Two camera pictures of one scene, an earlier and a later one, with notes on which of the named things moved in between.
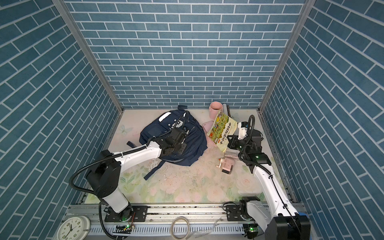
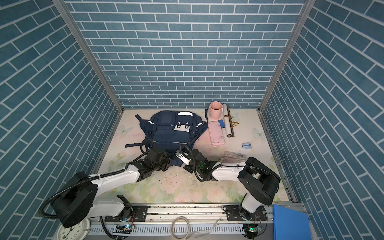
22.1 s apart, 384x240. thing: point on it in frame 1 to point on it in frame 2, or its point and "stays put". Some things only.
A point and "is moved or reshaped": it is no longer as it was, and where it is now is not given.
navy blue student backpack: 164,122 is moved or reshaped
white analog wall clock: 74,228 stays put
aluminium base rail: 165,221 stays put
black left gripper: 182,147 to 167,157
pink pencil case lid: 207,125 to 216,133
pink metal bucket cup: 215,107 stays put
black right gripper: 233,142 to 187,168
